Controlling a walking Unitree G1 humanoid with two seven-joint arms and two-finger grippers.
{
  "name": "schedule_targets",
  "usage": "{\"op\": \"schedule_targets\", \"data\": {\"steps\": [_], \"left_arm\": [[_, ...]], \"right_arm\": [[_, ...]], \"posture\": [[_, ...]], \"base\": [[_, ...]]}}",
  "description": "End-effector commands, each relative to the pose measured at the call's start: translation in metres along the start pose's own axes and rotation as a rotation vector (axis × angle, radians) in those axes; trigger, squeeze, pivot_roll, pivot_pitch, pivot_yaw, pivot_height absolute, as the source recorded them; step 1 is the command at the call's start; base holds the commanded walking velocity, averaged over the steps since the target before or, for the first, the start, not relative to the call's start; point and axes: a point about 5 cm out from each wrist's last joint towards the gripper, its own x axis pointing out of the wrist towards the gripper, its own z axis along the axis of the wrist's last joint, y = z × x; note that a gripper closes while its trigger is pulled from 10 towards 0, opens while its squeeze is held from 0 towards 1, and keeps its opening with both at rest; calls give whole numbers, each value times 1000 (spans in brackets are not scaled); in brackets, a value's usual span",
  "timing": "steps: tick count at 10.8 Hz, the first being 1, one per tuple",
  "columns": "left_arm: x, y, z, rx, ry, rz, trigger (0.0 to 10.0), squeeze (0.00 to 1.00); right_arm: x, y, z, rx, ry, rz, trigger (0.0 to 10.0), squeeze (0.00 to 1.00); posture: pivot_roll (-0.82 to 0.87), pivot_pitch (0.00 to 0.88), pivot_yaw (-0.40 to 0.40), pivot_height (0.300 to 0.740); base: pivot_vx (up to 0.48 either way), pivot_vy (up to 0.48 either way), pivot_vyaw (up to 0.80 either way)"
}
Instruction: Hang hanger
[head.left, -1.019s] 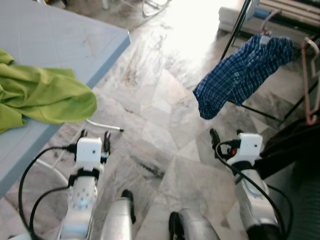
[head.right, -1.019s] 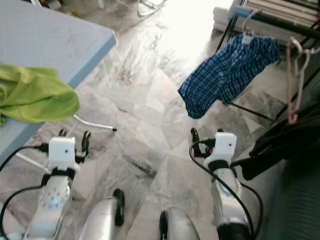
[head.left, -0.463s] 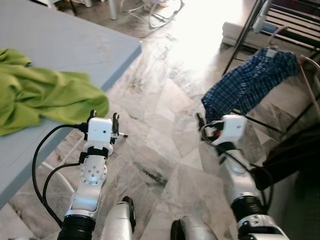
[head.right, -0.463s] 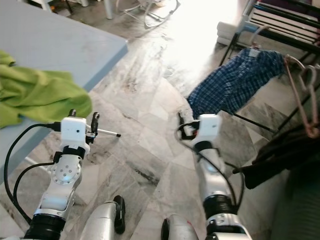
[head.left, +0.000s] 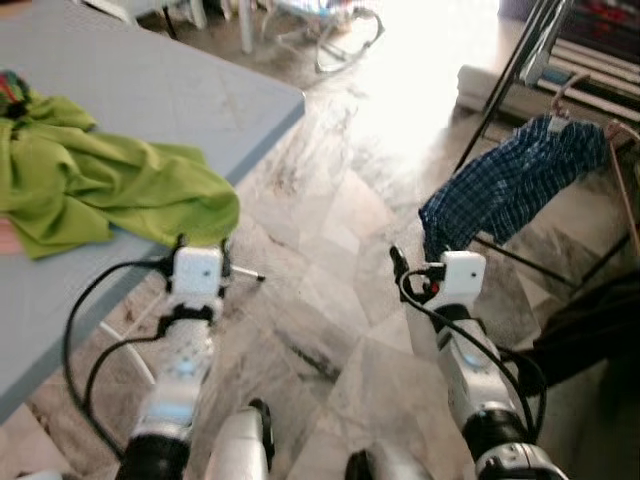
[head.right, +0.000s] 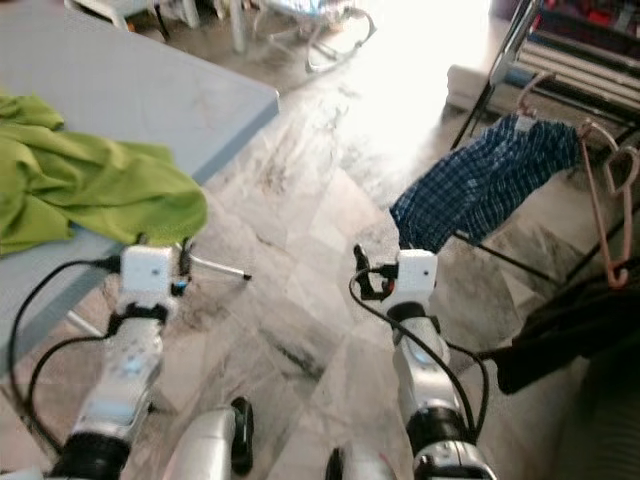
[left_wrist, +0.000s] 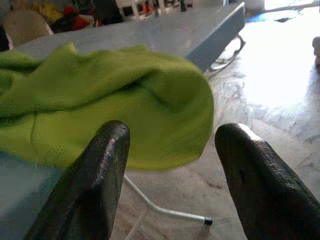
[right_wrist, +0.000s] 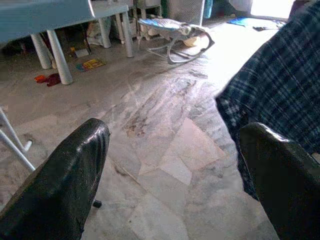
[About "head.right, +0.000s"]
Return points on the green garment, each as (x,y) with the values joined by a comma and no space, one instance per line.
(90,185)

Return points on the baby bouncer seat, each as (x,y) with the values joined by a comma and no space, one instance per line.
(300,6)

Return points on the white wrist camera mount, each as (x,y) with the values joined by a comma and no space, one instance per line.
(150,272)
(418,278)

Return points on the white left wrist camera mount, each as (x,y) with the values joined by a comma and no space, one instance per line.
(150,272)

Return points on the silver robot left leg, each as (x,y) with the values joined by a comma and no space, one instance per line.
(210,450)

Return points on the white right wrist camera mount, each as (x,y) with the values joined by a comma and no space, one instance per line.
(418,278)

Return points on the silver robot right leg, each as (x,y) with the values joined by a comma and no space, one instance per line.
(360,468)

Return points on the silver robot leg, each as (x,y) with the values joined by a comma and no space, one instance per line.
(210,450)
(360,468)

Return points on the light blue folding table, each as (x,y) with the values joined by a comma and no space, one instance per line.
(120,70)

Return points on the white round-legged table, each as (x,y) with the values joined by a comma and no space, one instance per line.
(237,25)

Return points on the dusky pink plastic hanger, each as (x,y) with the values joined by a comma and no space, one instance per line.
(600,210)
(528,90)

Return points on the black drying rack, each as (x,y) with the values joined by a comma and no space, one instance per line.
(520,30)

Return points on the blue plaid shirt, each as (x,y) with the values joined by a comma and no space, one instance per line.
(480,185)

